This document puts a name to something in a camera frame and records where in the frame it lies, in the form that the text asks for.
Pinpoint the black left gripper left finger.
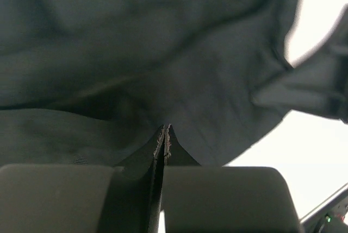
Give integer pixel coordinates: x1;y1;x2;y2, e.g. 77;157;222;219
0;124;166;233

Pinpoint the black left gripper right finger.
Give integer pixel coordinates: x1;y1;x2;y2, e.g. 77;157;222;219
160;124;305;233

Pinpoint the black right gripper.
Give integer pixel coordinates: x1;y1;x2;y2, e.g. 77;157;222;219
252;7;347;123

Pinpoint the black pleated skirt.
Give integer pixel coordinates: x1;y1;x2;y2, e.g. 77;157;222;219
1;0;298;166

